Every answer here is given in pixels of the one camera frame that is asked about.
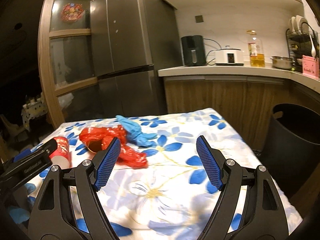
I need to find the red paper cup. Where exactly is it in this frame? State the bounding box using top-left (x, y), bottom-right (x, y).
top-left (49, 137), bottom-right (71, 169)

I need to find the red plastic bag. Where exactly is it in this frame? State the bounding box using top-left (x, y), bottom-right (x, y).
top-left (79, 125), bottom-right (149, 169)

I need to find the blue glove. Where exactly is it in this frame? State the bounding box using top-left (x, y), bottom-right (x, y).
top-left (116, 115), bottom-right (157, 148)

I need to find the black plastic trash bin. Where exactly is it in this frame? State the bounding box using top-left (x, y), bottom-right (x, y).
top-left (260, 103), bottom-right (319, 198)

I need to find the floral blue white tablecloth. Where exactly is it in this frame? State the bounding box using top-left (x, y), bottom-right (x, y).
top-left (23, 107), bottom-right (303, 240)

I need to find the wooden glass door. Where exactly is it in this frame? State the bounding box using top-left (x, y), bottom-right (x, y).
top-left (38, 0), bottom-right (103, 128)

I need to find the wooden lower cabinet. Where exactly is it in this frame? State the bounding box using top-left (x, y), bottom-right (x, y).
top-left (164, 75), bottom-right (319, 150)

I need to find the stainless steel bowl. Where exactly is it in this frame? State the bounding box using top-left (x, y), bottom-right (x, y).
top-left (271, 56), bottom-right (293, 70)

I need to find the white slow cooker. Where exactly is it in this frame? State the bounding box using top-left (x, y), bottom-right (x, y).
top-left (215, 46), bottom-right (244, 66)

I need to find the pink utensil basket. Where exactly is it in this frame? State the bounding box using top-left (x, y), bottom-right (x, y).
top-left (302, 55), bottom-right (319, 78)

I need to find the dark grey refrigerator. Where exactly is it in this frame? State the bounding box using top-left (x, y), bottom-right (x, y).
top-left (90, 0), bottom-right (182, 117)

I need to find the cooking oil bottle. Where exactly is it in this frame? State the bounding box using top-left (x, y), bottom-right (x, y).
top-left (247, 30), bottom-right (265, 67)

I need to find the black air fryer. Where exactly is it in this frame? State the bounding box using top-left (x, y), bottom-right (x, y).
top-left (181, 35), bottom-right (206, 66)

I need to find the black dish rack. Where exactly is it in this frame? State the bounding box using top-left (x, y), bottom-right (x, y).
top-left (285, 15), bottom-right (319, 73)

